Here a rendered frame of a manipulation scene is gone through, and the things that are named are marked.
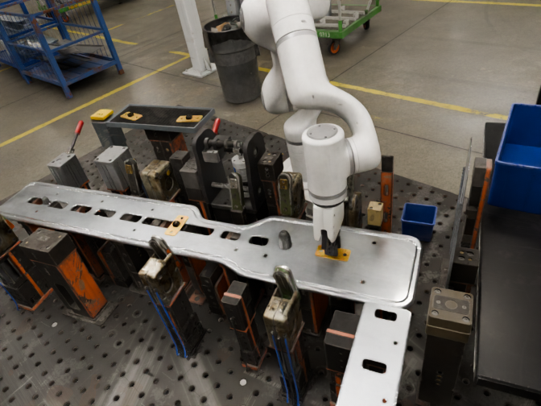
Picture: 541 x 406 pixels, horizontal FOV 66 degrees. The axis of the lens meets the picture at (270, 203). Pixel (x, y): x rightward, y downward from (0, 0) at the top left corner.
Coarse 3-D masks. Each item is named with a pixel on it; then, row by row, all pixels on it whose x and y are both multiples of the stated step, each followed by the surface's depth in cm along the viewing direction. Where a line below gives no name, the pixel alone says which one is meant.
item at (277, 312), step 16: (272, 304) 89; (288, 304) 88; (272, 320) 86; (288, 320) 87; (272, 336) 89; (288, 336) 89; (288, 352) 91; (304, 352) 103; (288, 368) 100; (304, 368) 104; (288, 384) 104; (304, 384) 106; (288, 400) 107
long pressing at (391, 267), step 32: (32, 192) 148; (64, 192) 145; (96, 192) 141; (32, 224) 135; (64, 224) 130; (96, 224) 128; (128, 224) 125; (192, 224) 121; (224, 224) 118; (256, 224) 116; (288, 224) 114; (192, 256) 111; (224, 256) 108; (256, 256) 107; (288, 256) 105; (352, 256) 102; (384, 256) 100; (416, 256) 99; (320, 288) 96; (352, 288) 94; (384, 288) 93
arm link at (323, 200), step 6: (342, 192) 88; (312, 198) 90; (318, 198) 88; (324, 198) 88; (330, 198) 87; (336, 198) 88; (342, 198) 89; (318, 204) 89; (324, 204) 89; (330, 204) 88
